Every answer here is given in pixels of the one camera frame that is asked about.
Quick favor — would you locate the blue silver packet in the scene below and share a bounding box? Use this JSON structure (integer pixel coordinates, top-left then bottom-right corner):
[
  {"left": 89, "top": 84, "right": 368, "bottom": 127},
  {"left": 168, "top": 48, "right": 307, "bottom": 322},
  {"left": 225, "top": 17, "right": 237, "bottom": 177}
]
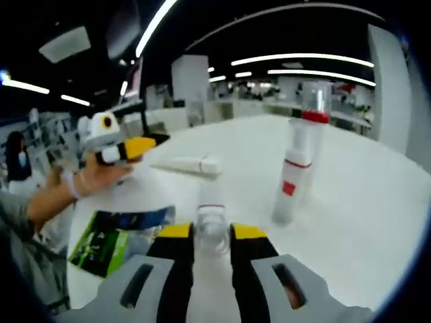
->
[{"left": 96, "top": 205, "right": 176, "bottom": 263}]

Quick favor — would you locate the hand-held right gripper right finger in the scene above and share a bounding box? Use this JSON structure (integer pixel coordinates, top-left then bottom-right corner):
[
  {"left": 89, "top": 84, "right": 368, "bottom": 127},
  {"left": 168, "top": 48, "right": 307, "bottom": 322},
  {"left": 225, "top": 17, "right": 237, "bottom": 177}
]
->
[{"left": 230, "top": 222, "right": 373, "bottom": 323}]

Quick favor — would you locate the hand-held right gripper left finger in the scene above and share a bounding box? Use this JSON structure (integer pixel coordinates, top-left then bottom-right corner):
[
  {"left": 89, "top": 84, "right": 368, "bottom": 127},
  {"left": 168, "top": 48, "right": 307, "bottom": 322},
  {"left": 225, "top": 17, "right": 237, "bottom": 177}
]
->
[{"left": 55, "top": 221, "right": 196, "bottom": 323}]

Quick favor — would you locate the white square pillar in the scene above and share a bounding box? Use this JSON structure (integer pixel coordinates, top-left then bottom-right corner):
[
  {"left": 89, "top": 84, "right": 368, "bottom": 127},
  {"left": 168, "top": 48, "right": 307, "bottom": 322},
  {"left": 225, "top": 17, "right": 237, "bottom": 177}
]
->
[
  {"left": 366, "top": 23, "right": 414, "bottom": 157},
  {"left": 170, "top": 55, "right": 210, "bottom": 126}
]

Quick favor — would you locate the red collar skincare bottle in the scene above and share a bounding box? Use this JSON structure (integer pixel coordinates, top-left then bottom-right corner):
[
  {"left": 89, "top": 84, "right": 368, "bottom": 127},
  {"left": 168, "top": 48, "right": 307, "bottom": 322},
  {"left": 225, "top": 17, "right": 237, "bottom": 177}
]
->
[{"left": 290, "top": 80, "right": 333, "bottom": 135}]

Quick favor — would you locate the long ceiling light strip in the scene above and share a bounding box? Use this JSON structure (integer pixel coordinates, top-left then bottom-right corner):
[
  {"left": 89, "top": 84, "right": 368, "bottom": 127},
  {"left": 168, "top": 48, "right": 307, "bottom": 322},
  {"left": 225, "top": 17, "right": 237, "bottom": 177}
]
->
[{"left": 135, "top": 0, "right": 178, "bottom": 59}]

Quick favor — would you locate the ceiling air vent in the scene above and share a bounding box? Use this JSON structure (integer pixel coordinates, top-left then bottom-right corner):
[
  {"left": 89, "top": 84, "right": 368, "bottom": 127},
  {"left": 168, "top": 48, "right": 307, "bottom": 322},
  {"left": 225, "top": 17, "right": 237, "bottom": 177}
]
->
[{"left": 38, "top": 26, "right": 92, "bottom": 64}]

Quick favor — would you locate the black standing desk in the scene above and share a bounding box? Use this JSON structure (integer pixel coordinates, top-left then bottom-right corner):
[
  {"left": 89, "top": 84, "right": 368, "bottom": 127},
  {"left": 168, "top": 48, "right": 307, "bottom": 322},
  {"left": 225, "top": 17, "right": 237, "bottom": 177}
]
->
[{"left": 110, "top": 100, "right": 172, "bottom": 149}]

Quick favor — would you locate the white skincare pump bottle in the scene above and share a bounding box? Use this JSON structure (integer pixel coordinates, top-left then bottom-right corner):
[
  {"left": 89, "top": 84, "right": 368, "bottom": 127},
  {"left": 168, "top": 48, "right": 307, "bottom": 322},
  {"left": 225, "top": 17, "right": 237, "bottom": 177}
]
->
[{"left": 271, "top": 117, "right": 324, "bottom": 227}]

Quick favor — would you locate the pink monitor screen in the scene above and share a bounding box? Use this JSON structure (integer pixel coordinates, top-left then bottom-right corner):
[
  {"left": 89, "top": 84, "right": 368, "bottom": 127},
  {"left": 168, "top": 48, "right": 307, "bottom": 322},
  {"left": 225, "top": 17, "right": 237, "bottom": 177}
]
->
[{"left": 125, "top": 59, "right": 145, "bottom": 104}]

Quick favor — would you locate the person's left hand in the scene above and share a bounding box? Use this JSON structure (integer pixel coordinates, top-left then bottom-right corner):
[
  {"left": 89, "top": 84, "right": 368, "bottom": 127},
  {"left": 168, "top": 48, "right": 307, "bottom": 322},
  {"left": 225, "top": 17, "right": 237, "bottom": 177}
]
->
[{"left": 79, "top": 157, "right": 135, "bottom": 199}]

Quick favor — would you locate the white office desk row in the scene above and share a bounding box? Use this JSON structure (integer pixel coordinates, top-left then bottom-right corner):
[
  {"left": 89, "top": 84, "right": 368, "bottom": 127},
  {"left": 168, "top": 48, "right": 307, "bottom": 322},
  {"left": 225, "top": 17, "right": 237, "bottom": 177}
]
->
[{"left": 205, "top": 99, "right": 374, "bottom": 136}]

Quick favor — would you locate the clear cap white skincare tube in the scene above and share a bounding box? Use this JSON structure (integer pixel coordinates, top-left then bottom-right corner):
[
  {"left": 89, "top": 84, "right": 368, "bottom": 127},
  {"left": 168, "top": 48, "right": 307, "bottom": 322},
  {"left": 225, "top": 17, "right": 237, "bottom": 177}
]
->
[{"left": 196, "top": 178, "right": 232, "bottom": 258}]

